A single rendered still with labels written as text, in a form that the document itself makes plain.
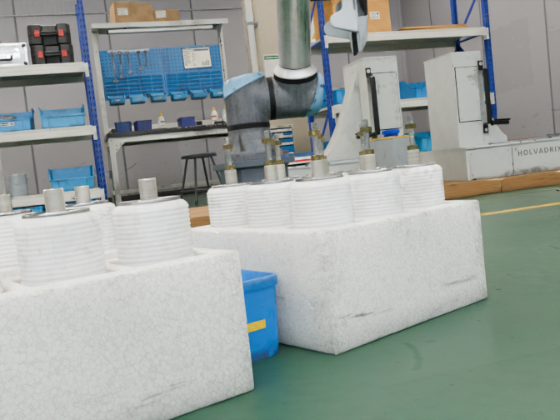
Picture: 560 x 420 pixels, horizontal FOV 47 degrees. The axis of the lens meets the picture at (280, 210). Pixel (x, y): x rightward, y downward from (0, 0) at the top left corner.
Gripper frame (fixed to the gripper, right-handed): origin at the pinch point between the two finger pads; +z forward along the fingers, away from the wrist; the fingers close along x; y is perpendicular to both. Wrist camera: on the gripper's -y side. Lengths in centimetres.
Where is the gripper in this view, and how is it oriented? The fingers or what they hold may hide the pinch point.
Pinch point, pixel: (361, 45)
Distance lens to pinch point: 112.4
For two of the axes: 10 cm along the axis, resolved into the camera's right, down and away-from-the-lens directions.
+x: 1.1, 0.6, -9.9
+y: -9.9, 1.2, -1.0
